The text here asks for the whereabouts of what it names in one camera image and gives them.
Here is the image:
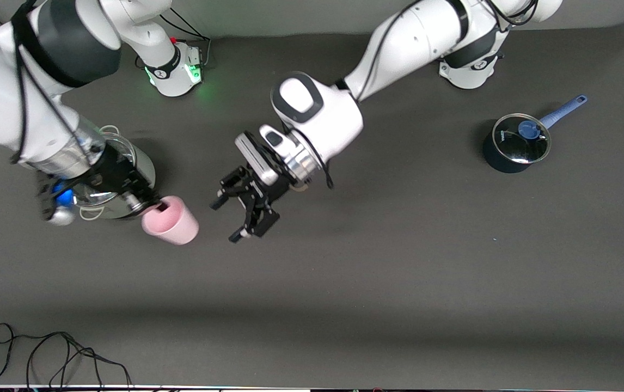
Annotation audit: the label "pink plastic cup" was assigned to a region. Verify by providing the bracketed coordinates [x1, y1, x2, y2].
[142, 195, 200, 246]

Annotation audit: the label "glass lid with brass knob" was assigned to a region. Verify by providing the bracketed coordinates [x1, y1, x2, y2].
[75, 132, 136, 207]

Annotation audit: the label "pale grey stockpot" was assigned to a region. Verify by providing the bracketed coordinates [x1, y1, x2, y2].
[75, 125, 156, 221]

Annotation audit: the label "dark blue saucepan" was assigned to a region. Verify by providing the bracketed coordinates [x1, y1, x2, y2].
[482, 95, 588, 174]

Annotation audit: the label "glass lid with blue knob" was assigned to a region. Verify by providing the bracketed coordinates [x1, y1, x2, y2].
[492, 113, 552, 164]

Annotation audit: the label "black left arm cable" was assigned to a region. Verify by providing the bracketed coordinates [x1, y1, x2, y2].
[279, 0, 536, 190]

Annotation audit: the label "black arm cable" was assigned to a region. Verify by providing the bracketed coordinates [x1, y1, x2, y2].
[10, 0, 107, 164]
[279, 0, 536, 190]

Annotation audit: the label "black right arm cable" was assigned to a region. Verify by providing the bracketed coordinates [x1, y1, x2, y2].
[10, 0, 107, 164]

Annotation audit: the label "black right arm base cables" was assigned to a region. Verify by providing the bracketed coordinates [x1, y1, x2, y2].
[160, 11, 212, 69]

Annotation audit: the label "loose thin black cable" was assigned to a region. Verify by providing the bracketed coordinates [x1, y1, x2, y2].
[0, 323, 133, 390]

